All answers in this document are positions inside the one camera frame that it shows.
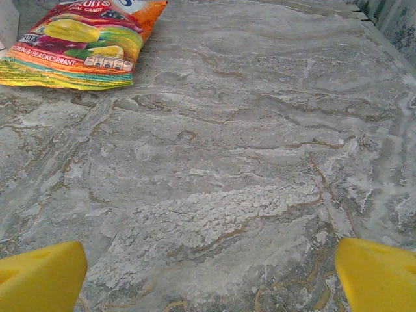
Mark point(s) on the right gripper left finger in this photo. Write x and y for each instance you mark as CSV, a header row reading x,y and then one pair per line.
x,y
39,282

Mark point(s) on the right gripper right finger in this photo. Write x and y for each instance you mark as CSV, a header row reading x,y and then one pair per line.
x,y
380,282

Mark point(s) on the orange Fox's candy bag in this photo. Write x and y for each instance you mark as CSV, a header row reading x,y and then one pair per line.
x,y
81,42

